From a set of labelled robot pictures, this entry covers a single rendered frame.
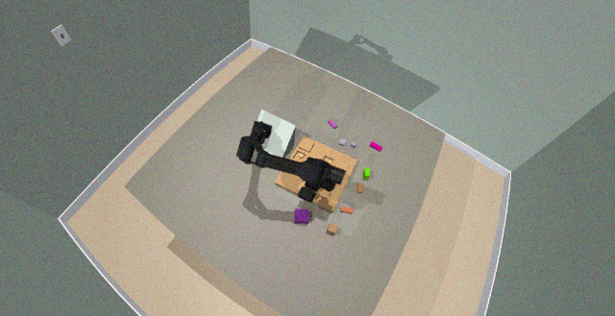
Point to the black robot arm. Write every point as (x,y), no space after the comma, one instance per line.
(314,171)

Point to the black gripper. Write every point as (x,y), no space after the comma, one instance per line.
(306,193)

